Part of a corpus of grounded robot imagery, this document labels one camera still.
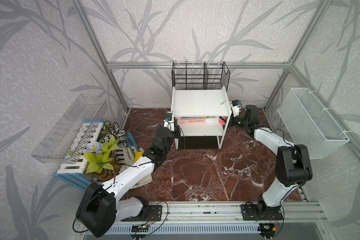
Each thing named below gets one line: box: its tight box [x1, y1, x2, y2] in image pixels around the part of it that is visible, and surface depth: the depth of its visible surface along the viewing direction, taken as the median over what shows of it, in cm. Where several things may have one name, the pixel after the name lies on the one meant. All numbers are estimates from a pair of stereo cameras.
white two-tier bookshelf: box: [170, 86, 232, 150], surface depth 81 cm
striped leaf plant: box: [96, 120, 127, 148], surface depth 75 cm
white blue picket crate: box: [53, 119, 139, 191], surface depth 63 cm
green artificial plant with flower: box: [83, 136, 122, 182], surface depth 68 cm
